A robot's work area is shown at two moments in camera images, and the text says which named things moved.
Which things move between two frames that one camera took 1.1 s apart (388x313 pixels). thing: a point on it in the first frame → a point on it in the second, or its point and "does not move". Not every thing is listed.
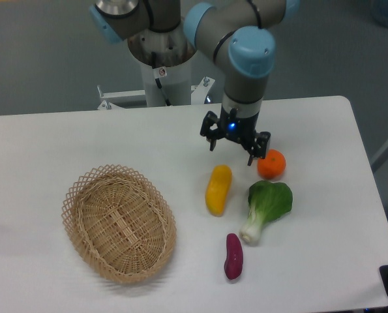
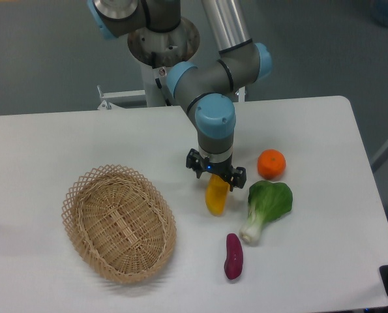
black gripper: (233, 126) → (237, 177)
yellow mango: (218, 189) does not move
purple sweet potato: (234, 256) does not move
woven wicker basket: (120, 223) does not move
